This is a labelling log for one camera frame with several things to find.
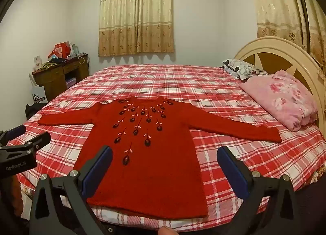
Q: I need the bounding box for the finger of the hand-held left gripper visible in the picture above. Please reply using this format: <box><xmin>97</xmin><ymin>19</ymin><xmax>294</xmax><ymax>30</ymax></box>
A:
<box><xmin>0</xmin><ymin>132</ymin><xmax>52</xmax><ymax>159</ymax></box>
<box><xmin>0</xmin><ymin>124</ymin><xmax>26</xmax><ymax>144</ymax></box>

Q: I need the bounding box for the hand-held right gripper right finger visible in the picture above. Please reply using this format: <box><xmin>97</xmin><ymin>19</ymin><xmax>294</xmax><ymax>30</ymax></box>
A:
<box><xmin>216</xmin><ymin>146</ymin><xmax>303</xmax><ymax>235</ymax></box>

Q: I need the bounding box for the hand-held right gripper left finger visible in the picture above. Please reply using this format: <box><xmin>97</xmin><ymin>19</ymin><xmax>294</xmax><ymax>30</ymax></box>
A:
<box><xmin>29</xmin><ymin>145</ymin><xmax>114</xmax><ymax>235</ymax></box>

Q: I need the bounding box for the red embroidered knit sweater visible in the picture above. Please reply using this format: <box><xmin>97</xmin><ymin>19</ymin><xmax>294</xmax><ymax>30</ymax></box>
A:
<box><xmin>38</xmin><ymin>96</ymin><xmax>282</xmax><ymax>219</ymax></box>

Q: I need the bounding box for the person's right hand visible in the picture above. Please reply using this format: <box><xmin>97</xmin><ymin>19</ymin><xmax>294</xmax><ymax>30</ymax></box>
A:
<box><xmin>157</xmin><ymin>226</ymin><xmax>177</xmax><ymax>235</ymax></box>

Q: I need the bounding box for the black bag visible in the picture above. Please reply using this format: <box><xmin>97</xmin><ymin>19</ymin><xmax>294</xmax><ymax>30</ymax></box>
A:
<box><xmin>25</xmin><ymin>103</ymin><xmax>44</xmax><ymax>120</ymax></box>

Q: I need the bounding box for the white paper bag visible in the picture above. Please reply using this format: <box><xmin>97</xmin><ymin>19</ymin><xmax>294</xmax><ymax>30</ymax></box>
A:
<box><xmin>31</xmin><ymin>85</ymin><xmax>48</xmax><ymax>104</ymax></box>

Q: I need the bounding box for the brown wooden desk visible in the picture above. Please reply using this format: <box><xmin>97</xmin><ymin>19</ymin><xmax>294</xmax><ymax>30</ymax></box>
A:
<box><xmin>32</xmin><ymin>54</ymin><xmax>89</xmax><ymax>96</ymax></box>

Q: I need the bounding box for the pink floral quilt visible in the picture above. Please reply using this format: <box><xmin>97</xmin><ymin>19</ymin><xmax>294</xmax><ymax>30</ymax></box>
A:
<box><xmin>241</xmin><ymin>70</ymin><xmax>319</xmax><ymax>132</ymax></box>

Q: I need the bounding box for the red plaid bed sheet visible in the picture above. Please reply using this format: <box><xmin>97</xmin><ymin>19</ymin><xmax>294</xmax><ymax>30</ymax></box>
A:
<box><xmin>6</xmin><ymin>64</ymin><xmax>320</xmax><ymax>231</ymax></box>

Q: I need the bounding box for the red gift bag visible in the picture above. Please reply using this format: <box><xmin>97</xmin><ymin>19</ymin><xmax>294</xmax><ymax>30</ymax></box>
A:
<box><xmin>54</xmin><ymin>42</ymin><xmax>72</xmax><ymax>58</ymax></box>

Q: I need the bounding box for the grey patterned pillow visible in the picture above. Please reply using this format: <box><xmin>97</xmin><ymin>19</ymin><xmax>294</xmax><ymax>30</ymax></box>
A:
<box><xmin>221</xmin><ymin>58</ymin><xmax>268</xmax><ymax>80</ymax></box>

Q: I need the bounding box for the cream wooden headboard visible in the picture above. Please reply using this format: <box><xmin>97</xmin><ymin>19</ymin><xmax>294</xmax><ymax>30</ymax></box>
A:
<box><xmin>233</xmin><ymin>36</ymin><xmax>326</xmax><ymax>134</ymax></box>

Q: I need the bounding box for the short beige window curtain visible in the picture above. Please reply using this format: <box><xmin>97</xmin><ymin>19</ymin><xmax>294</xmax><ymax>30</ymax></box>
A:
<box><xmin>98</xmin><ymin>0</ymin><xmax>176</xmax><ymax>57</ymax></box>

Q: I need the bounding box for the long beige floral curtain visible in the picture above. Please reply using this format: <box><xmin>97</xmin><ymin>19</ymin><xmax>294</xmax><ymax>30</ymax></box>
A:
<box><xmin>251</xmin><ymin>0</ymin><xmax>326</xmax><ymax>72</ymax></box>

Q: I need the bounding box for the dark window frame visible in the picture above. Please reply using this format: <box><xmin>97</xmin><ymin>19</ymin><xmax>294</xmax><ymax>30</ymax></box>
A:
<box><xmin>295</xmin><ymin>0</ymin><xmax>311</xmax><ymax>56</ymax></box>

